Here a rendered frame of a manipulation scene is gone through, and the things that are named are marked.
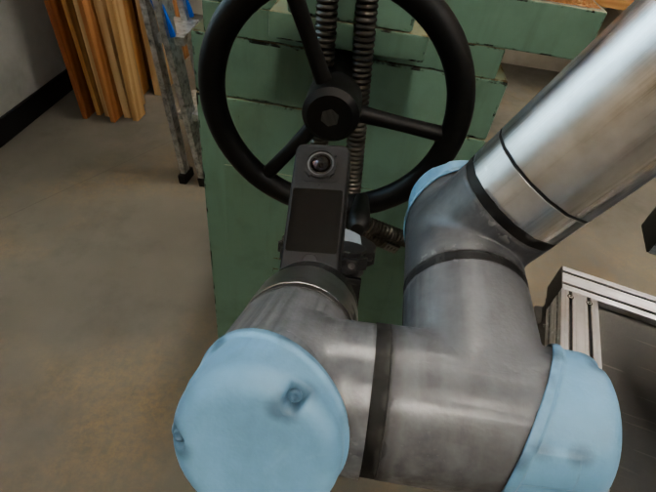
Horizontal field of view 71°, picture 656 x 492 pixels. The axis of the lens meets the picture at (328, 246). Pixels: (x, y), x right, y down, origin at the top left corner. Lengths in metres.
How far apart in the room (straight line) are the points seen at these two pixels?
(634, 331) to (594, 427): 1.12
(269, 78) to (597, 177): 0.52
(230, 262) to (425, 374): 0.76
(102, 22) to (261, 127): 1.37
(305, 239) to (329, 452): 0.19
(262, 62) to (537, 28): 0.36
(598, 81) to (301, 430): 0.21
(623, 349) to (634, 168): 1.04
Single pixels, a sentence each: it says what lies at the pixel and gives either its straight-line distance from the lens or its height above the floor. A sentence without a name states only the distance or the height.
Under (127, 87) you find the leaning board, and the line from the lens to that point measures 2.10.
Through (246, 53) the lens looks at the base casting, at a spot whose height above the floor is 0.78.
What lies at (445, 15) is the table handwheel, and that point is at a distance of 0.46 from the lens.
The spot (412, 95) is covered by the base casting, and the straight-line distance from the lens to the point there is 0.69.
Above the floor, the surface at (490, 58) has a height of 0.83.
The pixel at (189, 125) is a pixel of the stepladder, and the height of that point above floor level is 0.24.
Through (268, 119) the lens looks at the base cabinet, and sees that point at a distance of 0.73.
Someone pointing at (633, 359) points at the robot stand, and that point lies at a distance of 1.29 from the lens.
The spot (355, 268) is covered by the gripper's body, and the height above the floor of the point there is 0.76.
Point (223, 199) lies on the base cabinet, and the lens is 0.85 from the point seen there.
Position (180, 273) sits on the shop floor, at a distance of 1.43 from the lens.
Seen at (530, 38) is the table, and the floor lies 0.86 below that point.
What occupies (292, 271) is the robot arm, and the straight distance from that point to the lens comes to 0.30.
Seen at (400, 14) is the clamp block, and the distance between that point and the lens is 0.56.
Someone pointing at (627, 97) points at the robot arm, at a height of 0.96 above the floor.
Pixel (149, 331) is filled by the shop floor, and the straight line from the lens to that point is 1.31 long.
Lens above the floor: 1.04
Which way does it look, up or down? 43 degrees down
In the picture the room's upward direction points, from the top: 9 degrees clockwise
